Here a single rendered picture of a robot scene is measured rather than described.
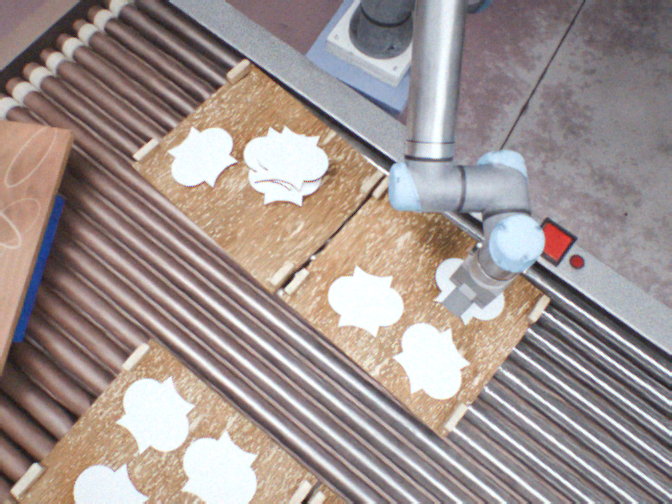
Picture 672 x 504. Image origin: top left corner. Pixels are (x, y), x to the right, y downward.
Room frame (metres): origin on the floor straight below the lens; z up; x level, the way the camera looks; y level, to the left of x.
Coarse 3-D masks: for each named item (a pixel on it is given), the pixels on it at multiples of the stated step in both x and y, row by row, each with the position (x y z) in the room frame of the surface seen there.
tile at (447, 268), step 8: (440, 264) 0.34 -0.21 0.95; (448, 264) 0.34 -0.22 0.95; (456, 264) 0.35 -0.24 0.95; (440, 272) 0.33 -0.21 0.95; (448, 272) 0.33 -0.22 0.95; (440, 280) 0.31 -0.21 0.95; (448, 280) 0.31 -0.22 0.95; (440, 288) 0.29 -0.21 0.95; (448, 288) 0.29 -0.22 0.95; (440, 296) 0.28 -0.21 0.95; (472, 304) 0.27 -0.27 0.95; (488, 304) 0.27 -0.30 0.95; (496, 304) 0.27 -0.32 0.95; (464, 312) 0.25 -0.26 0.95; (472, 312) 0.25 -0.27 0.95; (480, 312) 0.25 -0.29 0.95; (488, 312) 0.25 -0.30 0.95; (496, 312) 0.26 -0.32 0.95; (464, 320) 0.23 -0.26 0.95; (480, 320) 0.24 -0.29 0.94; (488, 320) 0.24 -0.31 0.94
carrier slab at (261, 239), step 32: (224, 96) 0.69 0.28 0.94; (256, 96) 0.70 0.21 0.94; (288, 96) 0.70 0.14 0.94; (224, 128) 0.61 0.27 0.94; (256, 128) 0.62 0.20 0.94; (288, 128) 0.62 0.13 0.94; (320, 128) 0.63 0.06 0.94; (160, 160) 0.52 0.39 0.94; (352, 160) 0.56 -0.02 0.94; (192, 192) 0.46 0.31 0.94; (224, 192) 0.46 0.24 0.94; (256, 192) 0.47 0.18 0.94; (320, 192) 0.48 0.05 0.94; (352, 192) 0.49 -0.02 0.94; (224, 224) 0.39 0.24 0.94; (256, 224) 0.40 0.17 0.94; (288, 224) 0.40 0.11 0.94; (320, 224) 0.41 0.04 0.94; (256, 256) 0.33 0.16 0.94; (288, 256) 0.34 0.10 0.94
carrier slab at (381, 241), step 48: (336, 240) 0.38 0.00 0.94; (384, 240) 0.39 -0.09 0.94; (432, 240) 0.40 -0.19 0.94; (432, 288) 0.30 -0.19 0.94; (528, 288) 0.31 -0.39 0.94; (336, 336) 0.18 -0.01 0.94; (384, 336) 0.19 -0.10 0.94; (480, 336) 0.21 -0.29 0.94; (384, 384) 0.10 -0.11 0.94; (480, 384) 0.12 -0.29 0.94
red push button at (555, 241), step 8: (544, 232) 0.44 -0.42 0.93; (552, 232) 0.44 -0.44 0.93; (560, 232) 0.44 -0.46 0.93; (552, 240) 0.42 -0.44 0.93; (560, 240) 0.42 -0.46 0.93; (568, 240) 0.42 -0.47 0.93; (544, 248) 0.40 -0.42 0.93; (552, 248) 0.40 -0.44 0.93; (560, 248) 0.41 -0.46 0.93; (552, 256) 0.39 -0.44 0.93
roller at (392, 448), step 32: (64, 192) 0.44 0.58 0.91; (128, 224) 0.38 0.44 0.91; (160, 256) 0.32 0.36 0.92; (192, 288) 0.26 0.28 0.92; (224, 320) 0.20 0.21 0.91; (288, 352) 0.15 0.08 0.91; (320, 384) 0.09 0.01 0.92; (352, 416) 0.04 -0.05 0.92; (384, 448) -0.01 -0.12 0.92; (416, 480) -0.06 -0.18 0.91; (448, 480) -0.06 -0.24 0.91
